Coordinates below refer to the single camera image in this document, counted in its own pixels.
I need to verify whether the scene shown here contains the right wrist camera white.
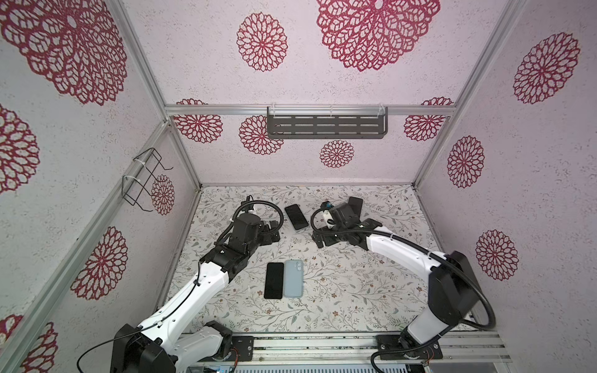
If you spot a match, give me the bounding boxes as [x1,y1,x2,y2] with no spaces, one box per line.
[320,201,335,228]

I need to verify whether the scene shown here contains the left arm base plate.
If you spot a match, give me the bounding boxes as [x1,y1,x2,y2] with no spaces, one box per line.
[202,336,255,363]

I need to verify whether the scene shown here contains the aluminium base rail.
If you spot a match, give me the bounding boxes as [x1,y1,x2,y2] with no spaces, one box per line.
[237,331,512,369]

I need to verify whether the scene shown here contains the dark metal wall shelf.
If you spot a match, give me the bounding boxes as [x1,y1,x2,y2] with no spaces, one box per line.
[266,107,389,140]

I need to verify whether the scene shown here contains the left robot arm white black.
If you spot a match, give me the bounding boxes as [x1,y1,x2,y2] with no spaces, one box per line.
[110,212,283,372]

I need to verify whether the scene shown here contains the light blue phone case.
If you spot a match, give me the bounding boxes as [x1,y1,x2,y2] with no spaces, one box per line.
[283,260,304,298]

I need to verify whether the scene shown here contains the black wire wall basket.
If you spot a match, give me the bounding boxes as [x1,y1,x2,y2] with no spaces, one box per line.
[121,148,176,216]

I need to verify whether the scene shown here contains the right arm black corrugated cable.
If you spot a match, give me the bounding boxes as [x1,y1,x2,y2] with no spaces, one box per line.
[309,206,497,373]

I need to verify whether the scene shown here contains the black phone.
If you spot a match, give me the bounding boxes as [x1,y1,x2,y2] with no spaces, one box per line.
[285,204,309,231]
[348,197,363,216]
[264,262,285,299]

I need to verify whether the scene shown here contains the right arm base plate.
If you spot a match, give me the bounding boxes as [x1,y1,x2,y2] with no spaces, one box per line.
[376,334,444,361]

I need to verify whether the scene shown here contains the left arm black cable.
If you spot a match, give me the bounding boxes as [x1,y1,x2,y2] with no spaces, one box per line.
[75,200,285,373]

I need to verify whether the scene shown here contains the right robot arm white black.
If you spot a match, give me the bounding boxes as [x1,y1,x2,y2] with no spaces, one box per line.
[310,202,497,357]

